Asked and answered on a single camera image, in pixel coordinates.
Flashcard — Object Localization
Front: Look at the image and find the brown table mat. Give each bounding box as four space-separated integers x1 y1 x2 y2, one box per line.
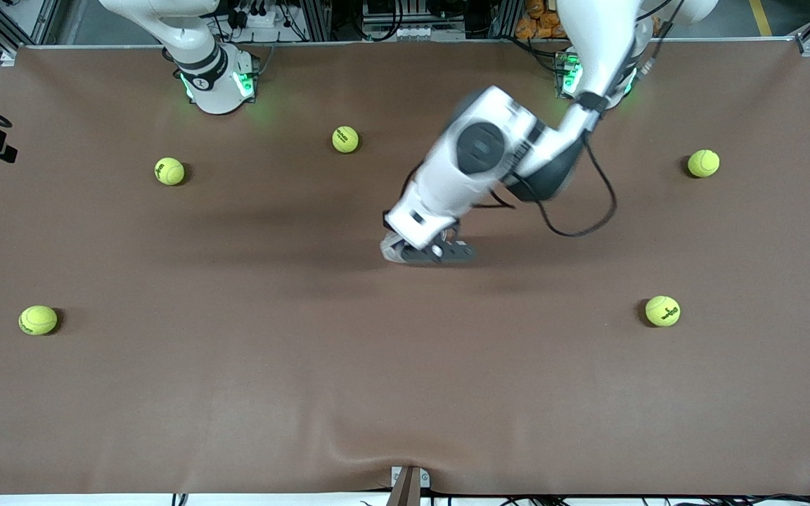
0 41 810 496

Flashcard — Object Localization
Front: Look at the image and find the white long power strip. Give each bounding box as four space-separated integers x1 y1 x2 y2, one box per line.
386 25 449 41

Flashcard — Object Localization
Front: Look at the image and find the orange packaged goods pile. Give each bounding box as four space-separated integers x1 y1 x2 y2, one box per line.
515 0 569 40

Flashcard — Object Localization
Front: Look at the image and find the white power strip with plugs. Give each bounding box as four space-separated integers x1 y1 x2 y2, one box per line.
231 0 281 30

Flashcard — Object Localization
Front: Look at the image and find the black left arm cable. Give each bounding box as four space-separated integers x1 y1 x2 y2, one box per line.
537 130 618 238

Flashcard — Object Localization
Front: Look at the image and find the grey table edge bracket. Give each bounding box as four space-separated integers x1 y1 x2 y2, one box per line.
386 465 431 506

